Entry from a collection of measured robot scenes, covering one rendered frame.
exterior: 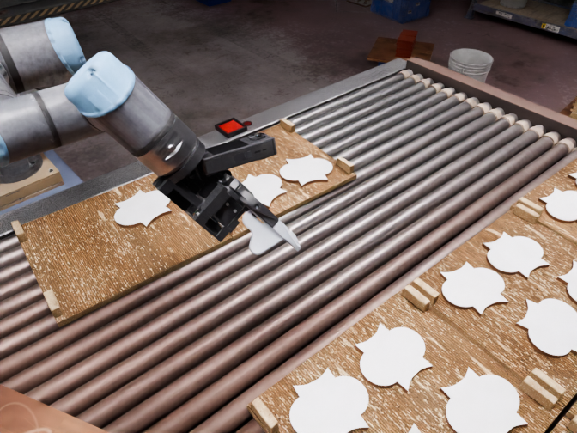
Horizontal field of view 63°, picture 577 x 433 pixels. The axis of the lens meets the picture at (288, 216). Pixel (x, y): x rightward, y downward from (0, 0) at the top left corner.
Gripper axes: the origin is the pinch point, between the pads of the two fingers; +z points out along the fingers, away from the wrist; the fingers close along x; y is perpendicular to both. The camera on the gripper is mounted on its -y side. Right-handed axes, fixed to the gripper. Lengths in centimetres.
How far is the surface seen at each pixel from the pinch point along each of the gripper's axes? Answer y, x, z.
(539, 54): -298, -220, 242
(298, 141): -30, -62, 26
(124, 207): 18, -57, -2
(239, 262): 8.9, -31.2, 18.6
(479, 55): -209, -185, 160
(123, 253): 25, -44, 1
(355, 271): -6.4, -15.5, 33.7
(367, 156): -39, -48, 40
